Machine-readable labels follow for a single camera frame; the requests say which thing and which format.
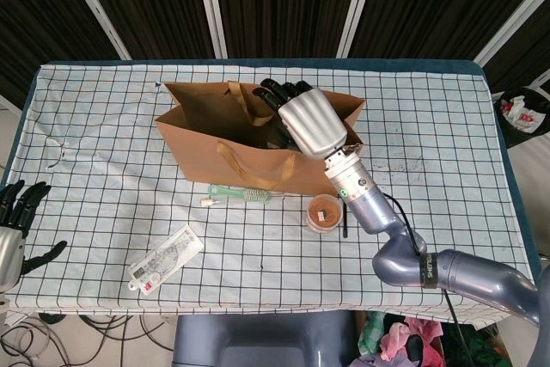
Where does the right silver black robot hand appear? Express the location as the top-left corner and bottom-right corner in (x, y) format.
(253, 77), (349, 158)

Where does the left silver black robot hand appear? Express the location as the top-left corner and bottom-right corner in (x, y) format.
(0, 180), (68, 295)

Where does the round brown cake cup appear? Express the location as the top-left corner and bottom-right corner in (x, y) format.
(304, 194), (344, 233)

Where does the brown paper shopping bag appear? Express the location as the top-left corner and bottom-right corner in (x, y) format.
(154, 81), (366, 196)

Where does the white black checkered tablecloth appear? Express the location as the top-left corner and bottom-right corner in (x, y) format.
(0, 61), (542, 329)

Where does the clear packaged ruler set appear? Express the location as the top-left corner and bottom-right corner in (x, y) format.
(127, 223), (205, 297)

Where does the black trash bin with waste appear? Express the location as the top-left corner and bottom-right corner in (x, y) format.
(493, 86), (550, 149)

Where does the grey-blue robot torso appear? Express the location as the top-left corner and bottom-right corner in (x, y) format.
(171, 309), (358, 367)

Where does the colourful pile of clothes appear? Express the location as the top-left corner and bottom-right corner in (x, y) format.
(356, 309), (499, 367)

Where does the green handled white brush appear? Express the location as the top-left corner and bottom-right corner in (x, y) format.
(208, 184), (272, 205)

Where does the white partition frame post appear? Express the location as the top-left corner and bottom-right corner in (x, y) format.
(337, 0), (382, 58)
(192, 0), (229, 59)
(64, 0), (132, 61)
(472, 0), (550, 68)

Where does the black floor cable tangle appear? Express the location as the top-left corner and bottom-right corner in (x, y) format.
(0, 310), (175, 367)

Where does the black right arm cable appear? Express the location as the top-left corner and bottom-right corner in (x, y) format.
(384, 194), (472, 367)

